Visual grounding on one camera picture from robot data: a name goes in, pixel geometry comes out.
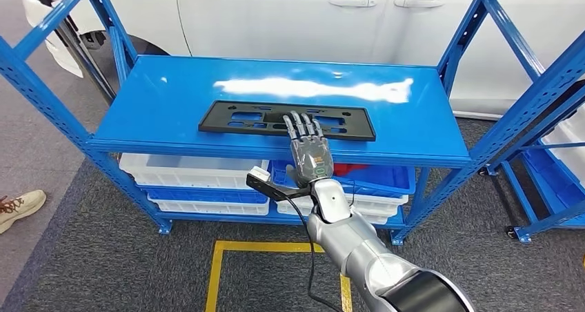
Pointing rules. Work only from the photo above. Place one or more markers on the white car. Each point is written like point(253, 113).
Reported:
point(283, 22)

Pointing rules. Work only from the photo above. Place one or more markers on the black car tyre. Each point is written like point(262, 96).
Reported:
point(146, 49)

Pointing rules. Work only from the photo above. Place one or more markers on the red item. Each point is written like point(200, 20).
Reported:
point(349, 169)

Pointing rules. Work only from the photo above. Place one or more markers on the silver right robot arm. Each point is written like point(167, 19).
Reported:
point(342, 236)

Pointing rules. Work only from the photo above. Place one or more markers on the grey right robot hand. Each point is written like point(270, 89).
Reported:
point(311, 156)

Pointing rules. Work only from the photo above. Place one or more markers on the blue metal shelf rack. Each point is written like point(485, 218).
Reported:
point(548, 182)
point(160, 108)

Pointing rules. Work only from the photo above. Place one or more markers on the black plastic panel part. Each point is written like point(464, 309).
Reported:
point(228, 123)

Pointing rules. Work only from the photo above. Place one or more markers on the person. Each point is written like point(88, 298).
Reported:
point(23, 207)

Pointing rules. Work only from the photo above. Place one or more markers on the blue plastic crate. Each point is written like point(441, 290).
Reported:
point(388, 177)
point(201, 195)

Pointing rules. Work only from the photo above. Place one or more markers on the chrome stanchion post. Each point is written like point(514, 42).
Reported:
point(91, 67)

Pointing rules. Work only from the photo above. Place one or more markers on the white plastic crate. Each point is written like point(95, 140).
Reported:
point(379, 202)
point(379, 218)
point(187, 170)
point(205, 208)

